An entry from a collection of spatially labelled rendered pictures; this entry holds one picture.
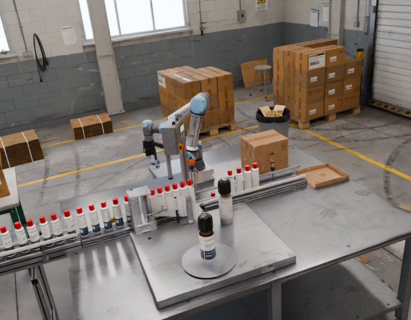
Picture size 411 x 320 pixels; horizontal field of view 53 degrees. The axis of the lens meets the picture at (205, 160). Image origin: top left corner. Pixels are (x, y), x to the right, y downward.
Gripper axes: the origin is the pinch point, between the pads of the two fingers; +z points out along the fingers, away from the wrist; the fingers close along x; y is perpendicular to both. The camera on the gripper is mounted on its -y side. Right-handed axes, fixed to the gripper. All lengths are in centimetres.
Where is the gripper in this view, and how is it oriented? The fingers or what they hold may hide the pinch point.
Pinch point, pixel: (155, 162)
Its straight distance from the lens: 331.8
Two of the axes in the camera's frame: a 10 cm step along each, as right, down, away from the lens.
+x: 4.2, 3.5, -8.4
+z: 0.8, 9.1, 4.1
